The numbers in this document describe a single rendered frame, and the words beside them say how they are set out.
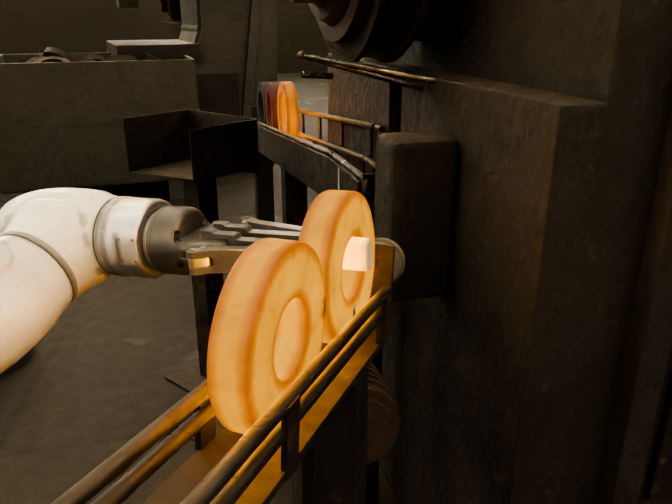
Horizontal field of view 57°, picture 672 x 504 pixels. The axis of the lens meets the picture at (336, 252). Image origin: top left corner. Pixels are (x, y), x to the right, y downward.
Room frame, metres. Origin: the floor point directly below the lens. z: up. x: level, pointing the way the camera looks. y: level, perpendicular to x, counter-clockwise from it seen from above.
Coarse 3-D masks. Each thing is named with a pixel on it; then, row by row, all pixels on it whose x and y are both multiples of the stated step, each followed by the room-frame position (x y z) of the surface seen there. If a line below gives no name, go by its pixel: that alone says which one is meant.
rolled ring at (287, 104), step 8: (280, 88) 1.80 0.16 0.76; (288, 88) 1.75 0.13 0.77; (280, 96) 1.83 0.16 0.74; (288, 96) 1.73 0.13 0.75; (296, 96) 1.73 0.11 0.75; (280, 104) 1.85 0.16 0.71; (288, 104) 1.71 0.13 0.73; (296, 104) 1.72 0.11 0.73; (280, 112) 1.85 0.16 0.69; (288, 112) 1.71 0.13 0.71; (296, 112) 1.71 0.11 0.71; (280, 120) 1.84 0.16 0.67; (288, 120) 1.70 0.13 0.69; (296, 120) 1.71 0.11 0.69; (280, 128) 1.83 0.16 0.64; (288, 128) 1.71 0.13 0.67; (296, 128) 1.71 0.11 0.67; (296, 136) 1.72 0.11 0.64
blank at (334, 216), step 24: (336, 192) 0.58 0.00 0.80; (312, 216) 0.54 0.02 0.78; (336, 216) 0.54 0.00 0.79; (360, 216) 0.60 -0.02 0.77; (312, 240) 0.52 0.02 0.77; (336, 240) 0.53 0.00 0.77; (336, 264) 0.53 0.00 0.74; (336, 288) 0.53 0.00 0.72; (360, 288) 0.59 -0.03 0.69; (336, 312) 0.52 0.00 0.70
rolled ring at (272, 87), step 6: (270, 84) 1.94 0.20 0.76; (276, 84) 1.94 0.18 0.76; (270, 90) 1.91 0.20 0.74; (276, 90) 1.91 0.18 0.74; (270, 96) 1.91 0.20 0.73; (276, 96) 1.90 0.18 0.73; (270, 102) 2.02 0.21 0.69; (276, 102) 1.89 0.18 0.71; (270, 108) 2.03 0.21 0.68; (276, 108) 1.88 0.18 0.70; (270, 114) 2.02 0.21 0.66; (276, 114) 1.88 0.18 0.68; (270, 120) 2.02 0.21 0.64; (276, 120) 1.88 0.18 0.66; (276, 126) 1.88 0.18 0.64
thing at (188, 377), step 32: (128, 128) 1.54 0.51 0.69; (160, 128) 1.62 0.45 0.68; (192, 128) 1.68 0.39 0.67; (224, 128) 1.45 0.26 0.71; (256, 128) 1.52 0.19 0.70; (128, 160) 1.54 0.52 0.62; (160, 160) 1.61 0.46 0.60; (192, 160) 1.37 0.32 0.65; (224, 160) 1.44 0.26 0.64; (256, 160) 1.52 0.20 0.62; (192, 192) 1.49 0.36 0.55; (192, 384) 1.46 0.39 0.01
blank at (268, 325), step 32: (256, 256) 0.42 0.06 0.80; (288, 256) 0.43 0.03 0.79; (224, 288) 0.39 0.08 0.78; (256, 288) 0.39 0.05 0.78; (288, 288) 0.42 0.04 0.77; (320, 288) 0.49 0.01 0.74; (224, 320) 0.38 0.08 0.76; (256, 320) 0.37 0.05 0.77; (288, 320) 0.47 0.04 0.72; (320, 320) 0.49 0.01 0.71; (224, 352) 0.37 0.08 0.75; (256, 352) 0.37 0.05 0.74; (288, 352) 0.45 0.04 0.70; (224, 384) 0.36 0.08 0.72; (256, 384) 0.37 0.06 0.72; (288, 384) 0.42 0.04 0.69; (224, 416) 0.37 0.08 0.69; (256, 416) 0.37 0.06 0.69
